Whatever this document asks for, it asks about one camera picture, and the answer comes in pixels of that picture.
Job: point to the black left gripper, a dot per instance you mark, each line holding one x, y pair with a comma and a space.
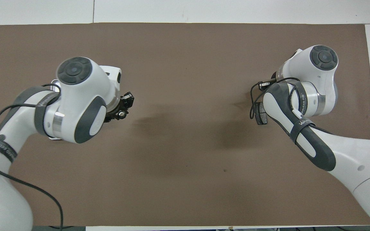
112, 112

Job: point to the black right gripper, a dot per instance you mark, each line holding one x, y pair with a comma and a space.
268, 86

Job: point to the large black bearing gear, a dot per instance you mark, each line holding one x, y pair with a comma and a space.
121, 113

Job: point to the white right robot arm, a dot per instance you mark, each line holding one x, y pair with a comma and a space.
348, 154

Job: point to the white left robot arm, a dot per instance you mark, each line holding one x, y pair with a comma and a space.
75, 106

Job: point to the silver metal tray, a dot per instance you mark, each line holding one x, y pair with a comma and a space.
55, 89

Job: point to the dark rectangular brake pad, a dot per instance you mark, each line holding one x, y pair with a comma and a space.
261, 119

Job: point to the brown table mat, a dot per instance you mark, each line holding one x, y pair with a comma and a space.
188, 64

